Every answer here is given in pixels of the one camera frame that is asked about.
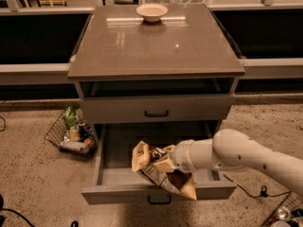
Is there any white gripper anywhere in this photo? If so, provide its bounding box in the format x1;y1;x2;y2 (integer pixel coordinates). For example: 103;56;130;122
154;140;195;173

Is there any brown chip bag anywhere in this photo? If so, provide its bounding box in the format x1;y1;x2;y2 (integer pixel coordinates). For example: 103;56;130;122
132;141;197;201

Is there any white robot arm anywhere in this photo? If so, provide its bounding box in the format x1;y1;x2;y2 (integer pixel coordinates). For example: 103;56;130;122
155;129;303;196

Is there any open grey middle drawer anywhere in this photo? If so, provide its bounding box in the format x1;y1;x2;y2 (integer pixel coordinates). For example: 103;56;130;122
80;120;238;206

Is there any closed grey upper drawer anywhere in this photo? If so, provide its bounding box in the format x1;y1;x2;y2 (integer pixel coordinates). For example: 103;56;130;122
80;95;233;124

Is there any grey drawer cabinet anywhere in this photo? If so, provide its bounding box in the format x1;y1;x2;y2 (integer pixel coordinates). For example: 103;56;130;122
68;5;244;200

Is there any white tube package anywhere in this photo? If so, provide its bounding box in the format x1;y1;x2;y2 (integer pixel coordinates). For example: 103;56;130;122
61;141;89;153

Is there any yellow bottle in basket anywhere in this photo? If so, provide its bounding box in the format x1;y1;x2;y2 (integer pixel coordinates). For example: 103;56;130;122
70;126;80;142

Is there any green leafy vegetable item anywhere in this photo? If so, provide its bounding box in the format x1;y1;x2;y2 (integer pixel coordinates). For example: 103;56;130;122
62;107;79;128

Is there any silver can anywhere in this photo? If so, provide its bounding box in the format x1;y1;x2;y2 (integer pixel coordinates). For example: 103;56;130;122
276;206;292;221

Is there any beige bowl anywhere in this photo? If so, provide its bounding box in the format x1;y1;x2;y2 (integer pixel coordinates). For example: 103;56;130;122
136;4;168;23

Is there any black floor cable right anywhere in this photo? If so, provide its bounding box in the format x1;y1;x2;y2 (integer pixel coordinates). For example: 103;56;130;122
215;136;296;200

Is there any black wire basket left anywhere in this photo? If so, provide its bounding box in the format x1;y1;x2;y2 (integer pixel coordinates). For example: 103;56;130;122
45;111;97;157

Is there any black wire basket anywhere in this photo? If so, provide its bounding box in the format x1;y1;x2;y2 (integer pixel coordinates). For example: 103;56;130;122
261;193;303;227
45;111;97;157

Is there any black wire basket right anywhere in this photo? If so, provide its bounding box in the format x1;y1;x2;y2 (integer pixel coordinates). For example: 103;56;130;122
261;193;303;227

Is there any black cable bottom left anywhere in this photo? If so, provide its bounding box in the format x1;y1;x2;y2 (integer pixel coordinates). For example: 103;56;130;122
0;192;80;227

